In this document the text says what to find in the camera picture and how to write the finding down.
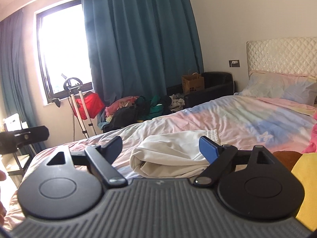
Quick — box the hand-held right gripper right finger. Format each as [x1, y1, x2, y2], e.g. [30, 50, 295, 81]
[194, 136, 273, 187]

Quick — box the narrow blue curtain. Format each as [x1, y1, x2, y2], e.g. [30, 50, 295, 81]
[0, 10, 37, 131]

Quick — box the green cloth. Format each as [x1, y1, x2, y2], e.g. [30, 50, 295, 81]
[137, 95, 165, 122]

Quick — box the yellow brown plush blanket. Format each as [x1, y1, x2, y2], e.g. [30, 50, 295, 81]
[272, 151, 317, 231]

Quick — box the black leather sofa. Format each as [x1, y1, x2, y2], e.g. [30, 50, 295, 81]
[103, 71, 236, 132]

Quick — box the pink cloth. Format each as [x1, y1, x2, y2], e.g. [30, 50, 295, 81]
[105, 96, 139, 123]

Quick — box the chair with white back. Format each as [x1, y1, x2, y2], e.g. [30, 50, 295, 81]
[4, 113, 34, 189]

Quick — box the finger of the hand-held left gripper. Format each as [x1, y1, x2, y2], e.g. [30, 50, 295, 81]
[13, 126, 49, 146]

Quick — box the wide blue curtain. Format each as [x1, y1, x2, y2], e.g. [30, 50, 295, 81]
[80, 0, 205, 103]

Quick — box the person's left hand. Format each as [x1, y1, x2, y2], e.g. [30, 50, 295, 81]
[0, 170, 7, 218]

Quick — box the pastel bed with duvet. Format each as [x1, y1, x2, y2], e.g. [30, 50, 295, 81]
[0, 94, 317, 228]

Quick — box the pastel pillow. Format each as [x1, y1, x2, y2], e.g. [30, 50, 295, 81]
[238, 70, 317, 106]

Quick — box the brown paper bag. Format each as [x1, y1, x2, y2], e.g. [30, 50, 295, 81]
[182, 73, 205, 95]

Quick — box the red cloth bag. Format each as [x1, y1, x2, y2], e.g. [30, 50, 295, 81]
[74, 92, 105, 120]

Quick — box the pink plush toy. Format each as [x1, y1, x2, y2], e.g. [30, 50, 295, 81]
[302, 113, 317, 154]

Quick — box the white sweatshirt black striped trim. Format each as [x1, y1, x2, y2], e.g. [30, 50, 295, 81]
[130, 128, 221, 179]

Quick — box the white patterned cloth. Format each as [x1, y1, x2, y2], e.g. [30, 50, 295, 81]
[170, 93, 185, 112]

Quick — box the white quilted headboard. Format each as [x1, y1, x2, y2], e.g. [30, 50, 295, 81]
[246, 37, 317, 76]

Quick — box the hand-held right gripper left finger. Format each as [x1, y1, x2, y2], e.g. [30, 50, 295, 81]
[46, 136, 128, 189]

